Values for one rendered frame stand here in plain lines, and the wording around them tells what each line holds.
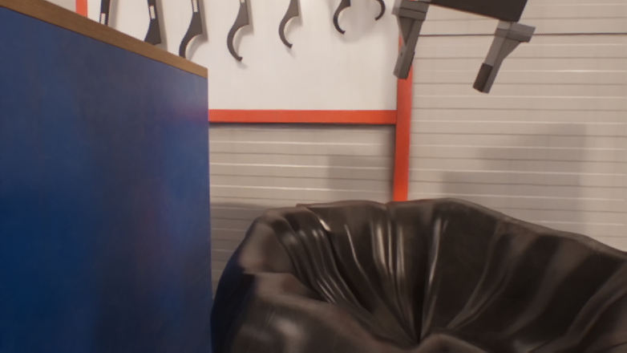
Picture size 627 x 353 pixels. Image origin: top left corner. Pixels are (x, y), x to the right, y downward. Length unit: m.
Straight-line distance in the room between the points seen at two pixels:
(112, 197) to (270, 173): 0.93
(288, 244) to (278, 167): 0.91
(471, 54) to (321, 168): 0.75
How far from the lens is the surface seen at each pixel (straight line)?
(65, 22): 0.49
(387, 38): 1.34
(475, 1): 0.49
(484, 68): 0.54
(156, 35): 1.54
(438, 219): 0.61
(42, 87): 0.45
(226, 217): 1.48
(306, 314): 0.25
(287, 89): 1.32
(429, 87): 1.36
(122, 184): 0.54
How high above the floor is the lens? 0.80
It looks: 5 degrees down
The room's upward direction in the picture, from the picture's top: 1 degrees clockwise
